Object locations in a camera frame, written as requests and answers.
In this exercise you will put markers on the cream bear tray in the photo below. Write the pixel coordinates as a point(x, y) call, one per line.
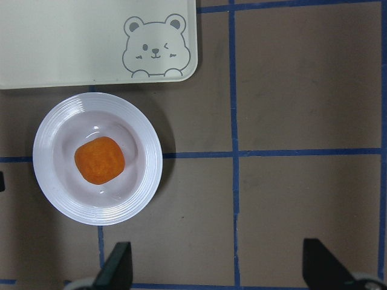
point(71, 43)

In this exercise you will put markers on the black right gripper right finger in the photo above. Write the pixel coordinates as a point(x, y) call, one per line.
point(321, 270)

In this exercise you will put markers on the orange fruit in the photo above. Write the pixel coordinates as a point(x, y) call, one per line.
point(100, 160)

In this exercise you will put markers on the white round plate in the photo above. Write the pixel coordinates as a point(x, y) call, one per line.
point(81, 119)

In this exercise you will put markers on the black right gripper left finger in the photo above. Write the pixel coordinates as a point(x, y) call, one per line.
point(117, 272)

